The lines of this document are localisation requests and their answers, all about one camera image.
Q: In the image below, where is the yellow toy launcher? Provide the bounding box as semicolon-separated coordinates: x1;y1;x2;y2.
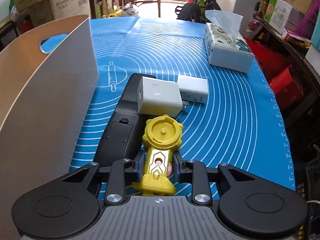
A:
132;114;183;196

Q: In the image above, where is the beige plastic storage bin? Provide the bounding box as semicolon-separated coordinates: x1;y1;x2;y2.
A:
1;15;99;239

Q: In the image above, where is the blue silicone baking mat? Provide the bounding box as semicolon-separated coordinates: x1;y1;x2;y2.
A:
68;16;296;201

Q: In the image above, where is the black remote control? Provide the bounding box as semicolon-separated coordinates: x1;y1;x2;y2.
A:
93;73;155;167

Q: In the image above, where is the white flat charger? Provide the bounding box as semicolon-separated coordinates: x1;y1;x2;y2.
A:
177;75;209;103

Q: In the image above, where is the white square power adapter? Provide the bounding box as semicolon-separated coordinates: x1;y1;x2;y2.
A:
137;77;183;118

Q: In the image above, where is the floral tissue pack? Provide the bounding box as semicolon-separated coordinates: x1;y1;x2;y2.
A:
204;10;254;74

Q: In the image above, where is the green white product box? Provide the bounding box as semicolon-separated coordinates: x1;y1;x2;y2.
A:
264;0;293;34

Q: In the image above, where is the yellow oil jug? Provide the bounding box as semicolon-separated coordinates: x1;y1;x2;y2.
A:
102;7;124;18

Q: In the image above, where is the large wrapped cardboard box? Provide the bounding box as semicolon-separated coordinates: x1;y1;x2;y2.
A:
49;0;91;20

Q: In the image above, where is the green children's bicycle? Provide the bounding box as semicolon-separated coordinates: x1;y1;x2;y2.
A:
175;0;221;23

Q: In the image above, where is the white chest freezer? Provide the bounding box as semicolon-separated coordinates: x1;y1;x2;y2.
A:
233;0;261;39

